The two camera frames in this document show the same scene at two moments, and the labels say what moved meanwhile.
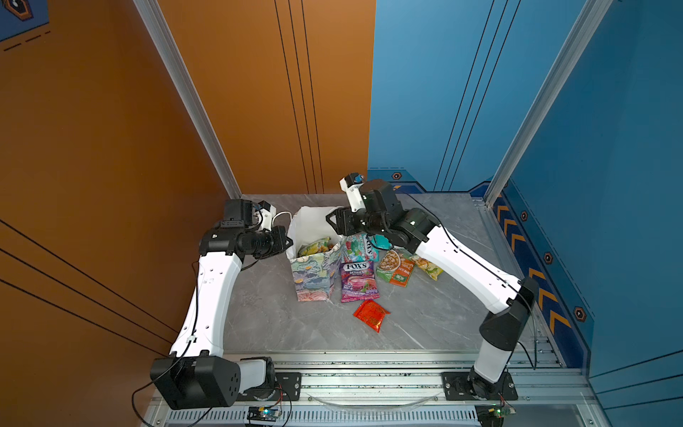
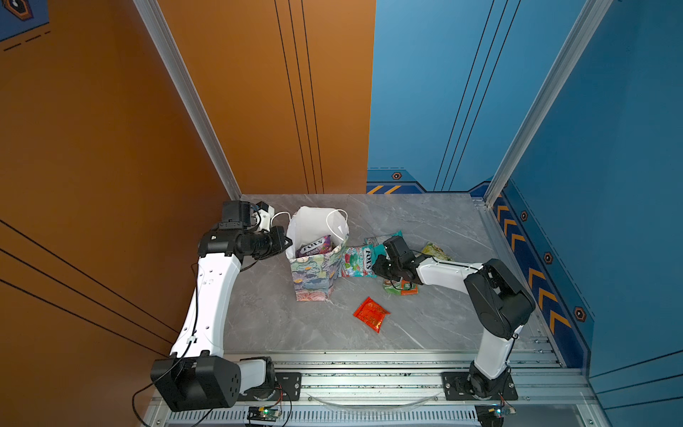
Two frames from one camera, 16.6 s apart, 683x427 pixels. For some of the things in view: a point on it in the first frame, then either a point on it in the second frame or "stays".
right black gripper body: [355, 222] to [388, 269]
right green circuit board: [500, 413] stays
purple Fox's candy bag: [358, 281] to [316, 246]
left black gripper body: [267, 245] stays
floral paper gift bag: [315, 275] stays
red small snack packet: [372, 313] stays
